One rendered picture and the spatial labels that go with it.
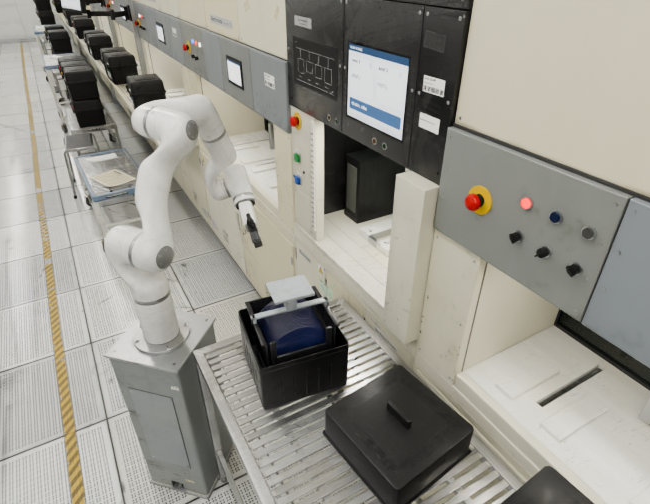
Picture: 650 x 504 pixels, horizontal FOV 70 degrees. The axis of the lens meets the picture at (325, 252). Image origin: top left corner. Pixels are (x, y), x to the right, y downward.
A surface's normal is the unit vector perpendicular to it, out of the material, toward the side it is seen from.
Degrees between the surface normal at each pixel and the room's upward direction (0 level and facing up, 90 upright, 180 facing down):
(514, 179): 90
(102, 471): 0
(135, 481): 0
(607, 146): 90
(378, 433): 0
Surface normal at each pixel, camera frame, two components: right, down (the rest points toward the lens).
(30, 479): 0.00, -0.84
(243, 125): 0.50, 0.47
